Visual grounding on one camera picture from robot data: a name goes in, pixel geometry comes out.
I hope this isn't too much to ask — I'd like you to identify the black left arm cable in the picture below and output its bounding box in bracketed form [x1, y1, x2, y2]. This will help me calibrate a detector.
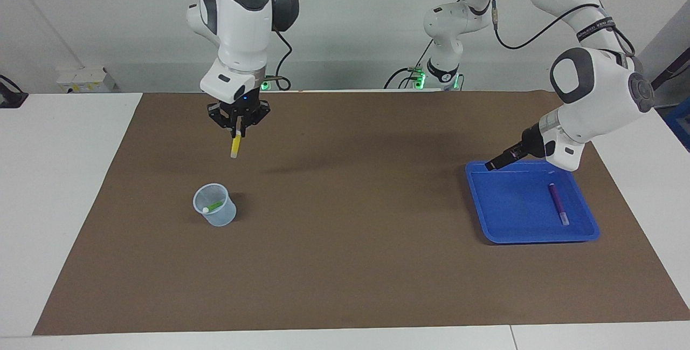
[491, 0, 637, 70]

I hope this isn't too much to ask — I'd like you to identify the black left base cable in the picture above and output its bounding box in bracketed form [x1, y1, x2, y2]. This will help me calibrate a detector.
[384, 42, 436, 90]

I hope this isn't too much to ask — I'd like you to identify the blue crate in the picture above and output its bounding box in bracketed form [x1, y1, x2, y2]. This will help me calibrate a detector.
[664, 99, 690, 152]

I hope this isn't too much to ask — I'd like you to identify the black desk object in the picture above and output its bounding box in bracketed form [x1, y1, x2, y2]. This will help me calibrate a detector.
[0, 74, 29, 109]

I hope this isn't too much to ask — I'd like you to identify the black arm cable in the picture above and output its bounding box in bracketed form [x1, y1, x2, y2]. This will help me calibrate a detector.
[167, 0, 294, 92]
[491, 0, 637, 70]

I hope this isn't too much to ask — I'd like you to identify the brown paper table mat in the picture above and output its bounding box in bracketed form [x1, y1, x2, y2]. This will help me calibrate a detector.
[32, 90, 690, 336]

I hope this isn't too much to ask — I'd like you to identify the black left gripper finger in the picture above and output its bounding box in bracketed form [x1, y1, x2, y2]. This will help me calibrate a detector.
[484, 145, 526, 171]

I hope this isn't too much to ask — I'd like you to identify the purple marker pen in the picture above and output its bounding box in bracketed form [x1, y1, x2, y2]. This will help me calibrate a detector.
[548, 183, 570, 227]

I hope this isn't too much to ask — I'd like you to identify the translucent plastic cup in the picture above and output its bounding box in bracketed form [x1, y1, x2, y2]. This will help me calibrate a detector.
[192, 183, 237, 227]

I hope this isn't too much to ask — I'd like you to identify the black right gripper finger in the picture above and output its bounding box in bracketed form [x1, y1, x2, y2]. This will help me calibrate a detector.
[240, 101, 271, 139]
[208, 103, 239, 138]

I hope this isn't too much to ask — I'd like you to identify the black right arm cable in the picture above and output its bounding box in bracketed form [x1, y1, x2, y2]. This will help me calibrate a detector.
[167, 0, 294, 92]

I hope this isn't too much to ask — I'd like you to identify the blue plastic tray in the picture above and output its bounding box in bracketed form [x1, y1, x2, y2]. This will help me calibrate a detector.
[465, 159, 601, 245]

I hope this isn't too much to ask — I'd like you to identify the white wall socket box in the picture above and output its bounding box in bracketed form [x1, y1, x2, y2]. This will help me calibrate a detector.
[57, 66, 116, 94]

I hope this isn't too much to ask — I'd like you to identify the black pole stand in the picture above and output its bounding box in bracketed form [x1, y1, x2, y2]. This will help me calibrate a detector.
[651, 48, 690, 105]

